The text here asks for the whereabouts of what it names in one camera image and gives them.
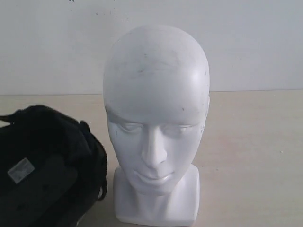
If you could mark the black helmet with tinted visor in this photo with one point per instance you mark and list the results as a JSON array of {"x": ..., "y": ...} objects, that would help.
[{"x": 52, "y": 169}]

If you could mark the white mannequin head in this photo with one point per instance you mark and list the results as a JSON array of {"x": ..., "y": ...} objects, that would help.
[{"x": 156, "y": 90}]

